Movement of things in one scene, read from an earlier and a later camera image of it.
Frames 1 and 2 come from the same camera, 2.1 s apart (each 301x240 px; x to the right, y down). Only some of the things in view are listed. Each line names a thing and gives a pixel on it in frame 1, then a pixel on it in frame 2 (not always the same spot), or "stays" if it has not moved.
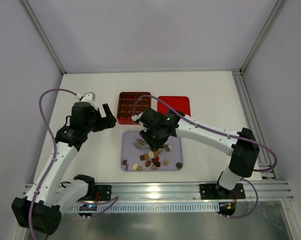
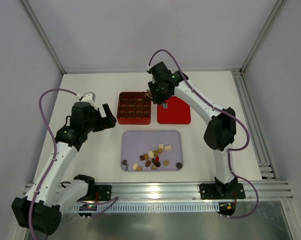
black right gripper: (150, 140) -> (155, 95)
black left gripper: (99, 120) stays
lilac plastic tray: (137, 156) stays
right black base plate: (208, 191) stays
